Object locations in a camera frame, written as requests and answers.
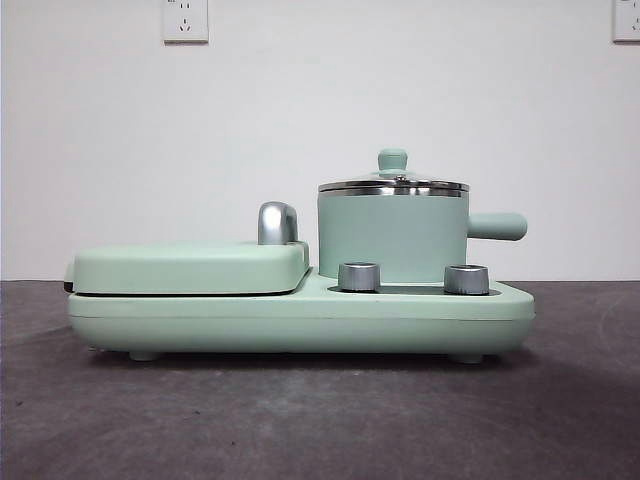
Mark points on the mint green steamer pot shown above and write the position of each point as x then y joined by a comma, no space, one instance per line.
390,230

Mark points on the mint green breakfast maker base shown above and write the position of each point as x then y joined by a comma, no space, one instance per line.
300,320

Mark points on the silver control knob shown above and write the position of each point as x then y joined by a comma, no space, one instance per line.
358,276
466,279

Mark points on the glass lid with green knob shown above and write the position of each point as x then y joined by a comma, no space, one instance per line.
394,160

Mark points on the white wall socket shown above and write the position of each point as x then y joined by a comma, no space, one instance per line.
627,20
185,22

